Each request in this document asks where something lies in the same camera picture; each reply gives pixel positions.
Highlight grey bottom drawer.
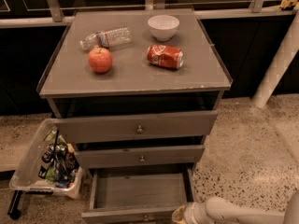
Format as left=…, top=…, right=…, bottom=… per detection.
left=82, top=164, right=196, bottom=224

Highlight grey drawer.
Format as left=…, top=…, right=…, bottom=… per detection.
left=82, top=164, right=196, bottom=224
left=75, top=145, right=205, bottom=169
left=55, top=110, right=218, bottom=143

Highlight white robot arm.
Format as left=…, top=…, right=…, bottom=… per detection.
left=172, top=191, right=299, bottom=224

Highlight grey middle drawer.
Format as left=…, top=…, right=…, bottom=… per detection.
left=75, top=145, right=205, bottom=169

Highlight grey top drawer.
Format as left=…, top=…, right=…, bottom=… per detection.
left=55, top=110, right=218, bottom=143

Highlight grey drawer cabinet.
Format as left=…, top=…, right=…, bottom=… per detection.
left=36, top=7, right=234, bottom=173

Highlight snack packets in bin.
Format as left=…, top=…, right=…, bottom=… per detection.
left=38, top=128, right=79, bottom=189

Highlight clear plastic storage bin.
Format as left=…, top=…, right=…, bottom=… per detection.
left=9, top=119, right=83, bottom=199

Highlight crushed red soda can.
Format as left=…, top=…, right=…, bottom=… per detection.
left=147, top=44, right=183, bottom=70

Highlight black bin wheel leg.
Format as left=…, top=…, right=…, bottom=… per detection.
left=7, top=190, right=22, bottom=220

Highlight red apple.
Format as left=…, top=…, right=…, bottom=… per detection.
left=88, top=48, right=113, bottom=74

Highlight white bowl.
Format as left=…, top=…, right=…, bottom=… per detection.
left=148, top=15, right=179, bottom=41

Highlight clear plastic water bottle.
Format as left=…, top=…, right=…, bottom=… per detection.
left=79, top=26, right=132, bottom=50

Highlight white diagonal pole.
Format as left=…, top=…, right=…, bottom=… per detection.
left=252, top=13, right=299, bottom=108

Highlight metal railing with brackets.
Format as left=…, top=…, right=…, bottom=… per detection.
left=0, top=0, right=298, bottom=29

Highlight yellow object on rail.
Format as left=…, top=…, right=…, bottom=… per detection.
left=279, top=0, right=298, bottom=10

